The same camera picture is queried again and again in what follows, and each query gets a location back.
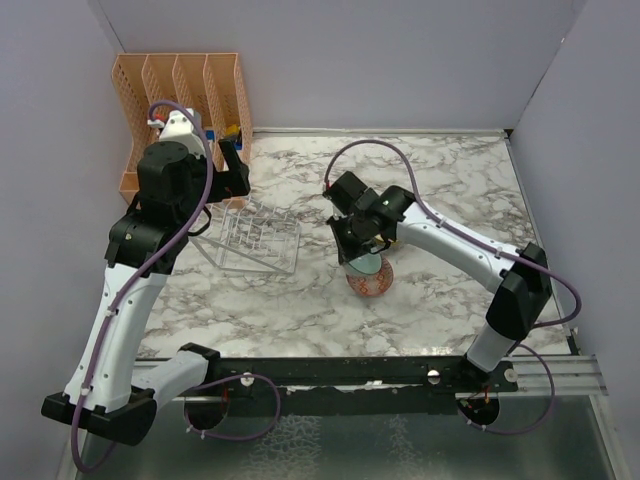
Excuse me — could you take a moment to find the white wire dish rack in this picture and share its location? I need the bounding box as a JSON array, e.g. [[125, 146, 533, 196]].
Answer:
[[190, 195, 301, 275]]

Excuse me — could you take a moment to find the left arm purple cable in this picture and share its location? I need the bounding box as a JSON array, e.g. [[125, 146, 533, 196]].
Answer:
[[71, 101, 216, 474]]

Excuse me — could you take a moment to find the yellow black eraser block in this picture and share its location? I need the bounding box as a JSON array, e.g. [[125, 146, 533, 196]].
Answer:
[[225, 124, 241, 141]]

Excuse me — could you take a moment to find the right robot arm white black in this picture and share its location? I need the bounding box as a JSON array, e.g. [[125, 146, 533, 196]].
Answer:
[[323, 180, 551, 391]]

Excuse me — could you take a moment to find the red and blue patterned bowl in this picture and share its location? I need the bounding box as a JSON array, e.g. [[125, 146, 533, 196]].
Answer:
[[346, 257, 394, 297]]

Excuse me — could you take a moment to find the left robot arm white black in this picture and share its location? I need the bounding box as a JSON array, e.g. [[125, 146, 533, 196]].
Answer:
[[41, 141, 221, 446]]

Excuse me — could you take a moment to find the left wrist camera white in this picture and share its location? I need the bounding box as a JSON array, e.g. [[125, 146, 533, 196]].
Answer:
[[147, 110, 204, 156]]

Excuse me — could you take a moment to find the orange plastic file organizer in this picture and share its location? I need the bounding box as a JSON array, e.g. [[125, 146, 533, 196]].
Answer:
[[112, 53, 253, 202]]

